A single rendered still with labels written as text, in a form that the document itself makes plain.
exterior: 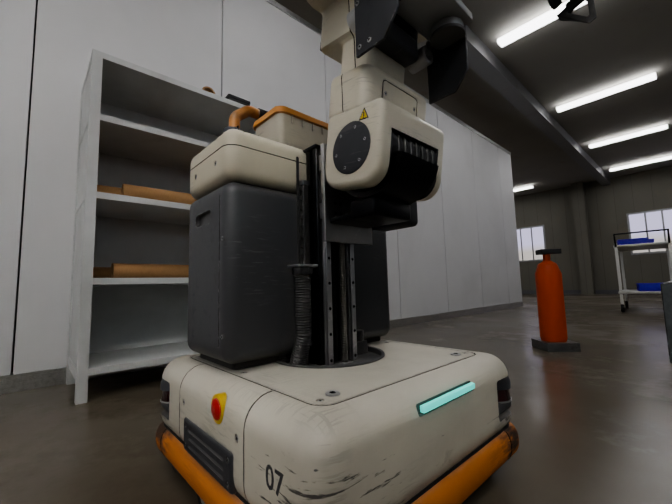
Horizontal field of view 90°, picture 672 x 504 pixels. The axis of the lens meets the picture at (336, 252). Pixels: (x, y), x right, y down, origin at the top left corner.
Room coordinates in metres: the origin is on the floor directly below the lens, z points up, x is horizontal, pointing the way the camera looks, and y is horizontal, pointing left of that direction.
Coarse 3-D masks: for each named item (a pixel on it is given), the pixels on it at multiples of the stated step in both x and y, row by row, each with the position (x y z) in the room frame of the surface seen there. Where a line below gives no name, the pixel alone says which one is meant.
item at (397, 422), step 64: (192, 384) 0.73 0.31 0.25; (256, 384) 0.63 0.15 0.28; (320, 384) 0.61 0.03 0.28; (384, 384) 0.60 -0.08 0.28; (448, 384) 0.65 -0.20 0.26; (192, 448) 0.71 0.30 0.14; (256, 448) 0.52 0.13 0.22; (320, 448) 0.44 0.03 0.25; (384, 448) 0.50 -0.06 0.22; (448, 448) 0.62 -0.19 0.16; (512, 448) 0.79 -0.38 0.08
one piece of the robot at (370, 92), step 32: (320, 0) 0.71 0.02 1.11; (352, 0) 0.67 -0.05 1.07; (352, 32) 0.68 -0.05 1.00; (416, 32) 0.72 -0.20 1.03; (352, 64) 0.69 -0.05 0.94; (384, 64) 0.69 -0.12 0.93; (352, 96) 0.63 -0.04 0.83; (384, 96) 0.65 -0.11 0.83; (416, 96) 0.72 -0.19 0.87; (352, 128) 0.63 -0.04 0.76; (384, 128) 0.59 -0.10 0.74; (416, 128) 0.65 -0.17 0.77; (352, 160) 0.63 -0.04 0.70; (384, 160) 0.60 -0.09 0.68
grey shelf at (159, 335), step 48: (96, 96) 1.42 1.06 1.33; (144, 96) 1.75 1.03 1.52; (192, 96) 1.76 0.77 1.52; (96, 144) 1.43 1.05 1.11; (144, 144) 1.70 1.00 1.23; (192, 144) 1.72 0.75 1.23; (96, 192) 1.43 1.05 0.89; (96, 240) 1.80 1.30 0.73; (144, 240) 1.96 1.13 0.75; (96, 288) 1.80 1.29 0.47; (144, 288) 1.96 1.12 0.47; (96, 336) 1.81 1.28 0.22; (144, 336) 1.97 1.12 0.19
